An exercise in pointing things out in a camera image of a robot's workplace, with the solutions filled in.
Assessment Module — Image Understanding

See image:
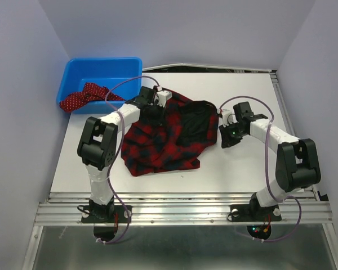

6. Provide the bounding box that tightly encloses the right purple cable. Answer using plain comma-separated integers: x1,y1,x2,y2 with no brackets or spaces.
219,95,303,243

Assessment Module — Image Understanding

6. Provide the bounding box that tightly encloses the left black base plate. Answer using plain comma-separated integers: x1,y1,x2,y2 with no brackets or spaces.
78,205,131,224

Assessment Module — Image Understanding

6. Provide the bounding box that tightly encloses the aluminium table frame rail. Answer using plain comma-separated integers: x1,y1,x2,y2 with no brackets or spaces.
34,191,333,226

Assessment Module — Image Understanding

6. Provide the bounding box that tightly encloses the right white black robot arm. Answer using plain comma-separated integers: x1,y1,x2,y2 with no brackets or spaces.
219,102,321,222

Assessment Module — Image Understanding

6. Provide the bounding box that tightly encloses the purple cable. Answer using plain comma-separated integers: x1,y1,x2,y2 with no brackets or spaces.
219,95,303,243
95,75,161,245

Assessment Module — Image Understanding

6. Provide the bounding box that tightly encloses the blue plastic bin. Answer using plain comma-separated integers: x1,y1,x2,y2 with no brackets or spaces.
56,57,142,107

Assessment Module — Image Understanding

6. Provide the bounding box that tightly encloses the red navy plaid skirt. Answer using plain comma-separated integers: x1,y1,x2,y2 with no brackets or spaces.
121,92,219,177

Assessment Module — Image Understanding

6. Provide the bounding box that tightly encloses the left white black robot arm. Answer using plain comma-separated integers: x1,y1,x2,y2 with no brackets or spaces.
77,86,172,222

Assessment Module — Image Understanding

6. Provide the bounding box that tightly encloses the red white-dotted skirt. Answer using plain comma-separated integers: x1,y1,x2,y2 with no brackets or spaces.
59,83,125,113

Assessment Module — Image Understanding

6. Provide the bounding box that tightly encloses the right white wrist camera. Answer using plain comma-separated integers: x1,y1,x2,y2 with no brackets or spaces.
219,109,235,127

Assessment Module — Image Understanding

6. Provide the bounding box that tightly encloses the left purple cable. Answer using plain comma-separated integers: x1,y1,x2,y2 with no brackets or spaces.
95,75,161,245

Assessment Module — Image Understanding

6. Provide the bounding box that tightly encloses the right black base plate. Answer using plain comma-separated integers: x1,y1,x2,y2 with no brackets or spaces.
226,204,282,222

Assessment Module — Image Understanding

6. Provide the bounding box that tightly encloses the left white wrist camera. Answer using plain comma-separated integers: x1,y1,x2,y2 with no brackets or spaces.
154,90,172,107

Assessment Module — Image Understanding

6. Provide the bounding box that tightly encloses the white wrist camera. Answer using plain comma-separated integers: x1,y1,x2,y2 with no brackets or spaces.
219,109,235,127
154,90,172,107

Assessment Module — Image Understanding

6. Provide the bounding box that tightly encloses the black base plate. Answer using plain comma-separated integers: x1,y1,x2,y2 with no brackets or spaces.
78,205,131,224
226,204,282,222

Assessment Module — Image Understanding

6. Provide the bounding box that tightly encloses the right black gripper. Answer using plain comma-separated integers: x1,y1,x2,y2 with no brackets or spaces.
218,120,246,148

